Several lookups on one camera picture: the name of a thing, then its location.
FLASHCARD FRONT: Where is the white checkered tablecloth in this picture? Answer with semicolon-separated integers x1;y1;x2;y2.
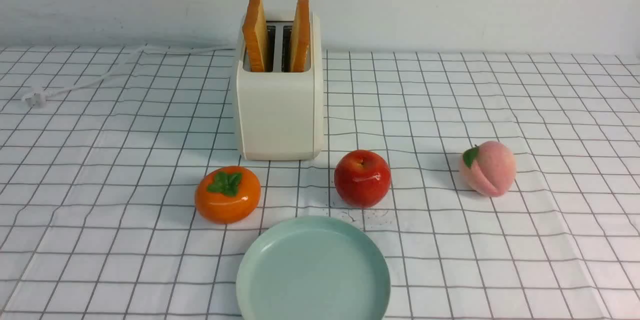
0;46;640;319

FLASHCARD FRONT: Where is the cream white toaster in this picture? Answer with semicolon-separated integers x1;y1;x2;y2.
230;11;326;161

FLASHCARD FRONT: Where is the orange persimmon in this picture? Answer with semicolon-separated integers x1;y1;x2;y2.
194;166;262;224

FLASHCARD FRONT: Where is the toast slice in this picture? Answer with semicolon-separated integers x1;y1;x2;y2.
289;0;311;72
242;0;269;72

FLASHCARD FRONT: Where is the light green plate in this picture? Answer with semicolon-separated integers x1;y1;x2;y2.
235;216;391;319

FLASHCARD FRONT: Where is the pink peach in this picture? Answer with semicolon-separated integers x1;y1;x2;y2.
459;141;517;197

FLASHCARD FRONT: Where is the red apple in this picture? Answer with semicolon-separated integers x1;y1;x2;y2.
333;149;392;208

